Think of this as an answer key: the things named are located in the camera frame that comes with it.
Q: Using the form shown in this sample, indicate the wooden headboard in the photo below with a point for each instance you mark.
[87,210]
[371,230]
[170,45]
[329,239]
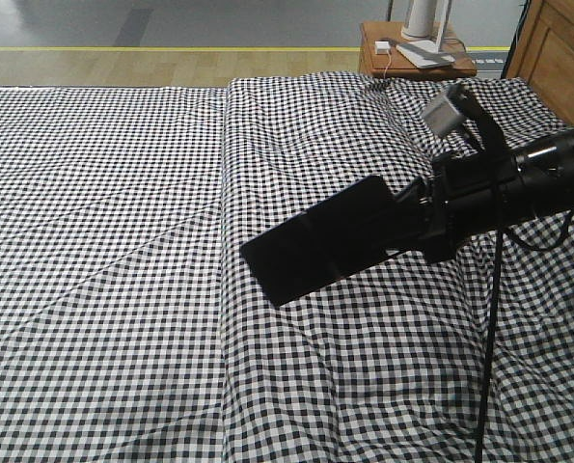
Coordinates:
[543,55]

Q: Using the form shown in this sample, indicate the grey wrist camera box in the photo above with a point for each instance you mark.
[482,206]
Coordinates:
[443,114]

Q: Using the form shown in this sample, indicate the white cylindrical speaker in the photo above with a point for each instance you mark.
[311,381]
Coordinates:
[419,19]

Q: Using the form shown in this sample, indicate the small white charger box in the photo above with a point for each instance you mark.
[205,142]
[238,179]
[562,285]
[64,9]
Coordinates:
[382,47]

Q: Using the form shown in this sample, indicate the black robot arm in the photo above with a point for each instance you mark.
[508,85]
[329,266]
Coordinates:
[546,171]

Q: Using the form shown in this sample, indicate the black smartphone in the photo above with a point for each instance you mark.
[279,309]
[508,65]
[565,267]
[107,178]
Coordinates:
[332,240]

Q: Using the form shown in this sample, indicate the wooden nightstand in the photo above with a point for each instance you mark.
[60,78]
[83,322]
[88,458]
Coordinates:
[395,65]

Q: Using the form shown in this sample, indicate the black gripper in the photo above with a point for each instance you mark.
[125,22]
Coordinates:
[463,197]

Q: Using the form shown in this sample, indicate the large checkered quilt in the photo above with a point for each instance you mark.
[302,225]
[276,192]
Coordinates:
[384,366]

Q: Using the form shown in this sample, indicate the fine checkered bed sheet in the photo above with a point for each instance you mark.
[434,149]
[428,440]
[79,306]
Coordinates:
[110,246]

